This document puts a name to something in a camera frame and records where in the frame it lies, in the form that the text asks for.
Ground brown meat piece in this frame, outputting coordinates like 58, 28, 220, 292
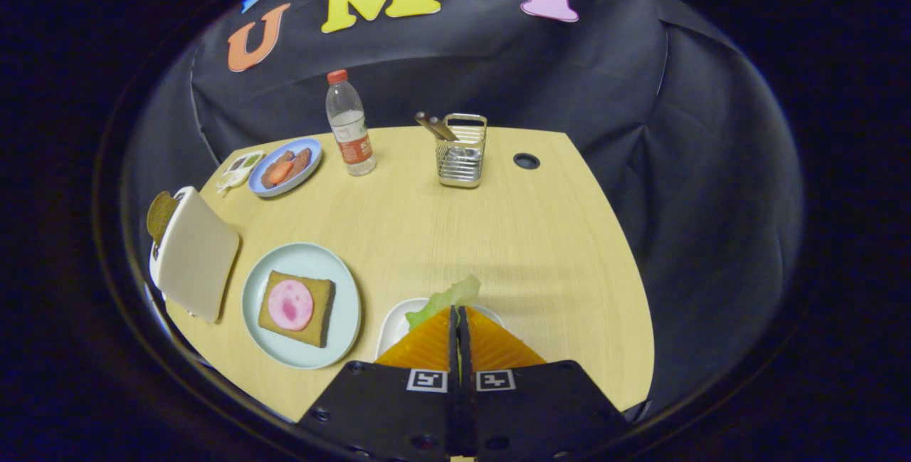
260, 150, 295, 189
285, 147, 312, 179

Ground clear water bottle red cap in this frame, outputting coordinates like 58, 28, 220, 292
325, 69, 377, 177

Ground pink ham slice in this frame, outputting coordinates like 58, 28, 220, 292
267, 279, 315, 332

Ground metal wire utensil holder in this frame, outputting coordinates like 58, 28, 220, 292
435, 113, 488, 189

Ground brown toast slice with ham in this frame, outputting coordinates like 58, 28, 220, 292
258, 270, 336, 349

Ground plain brown toast slice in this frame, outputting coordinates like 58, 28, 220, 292
147, 191, 180, 244

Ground white divided condiment dish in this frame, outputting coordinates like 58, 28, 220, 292
216, 150, 265, 196

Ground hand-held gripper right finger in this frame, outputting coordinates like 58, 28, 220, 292
459, 305, 631, 462

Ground green lettuce leaf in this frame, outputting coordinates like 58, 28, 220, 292
406, 275, 482, 331

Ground pale green round plate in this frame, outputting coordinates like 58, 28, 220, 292
241, 242, 362, 370

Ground small white dish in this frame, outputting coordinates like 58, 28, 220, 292
375, 297, 506, 359

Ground brown chopsticks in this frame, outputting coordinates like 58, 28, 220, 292
415, 111, 460, 142

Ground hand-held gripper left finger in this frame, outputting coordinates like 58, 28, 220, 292
297, 305, 462, 462

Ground blue round plate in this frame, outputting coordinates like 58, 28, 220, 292
248, 137, 323, 199

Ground white toaster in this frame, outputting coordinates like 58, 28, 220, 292
148, 186, 241, 324

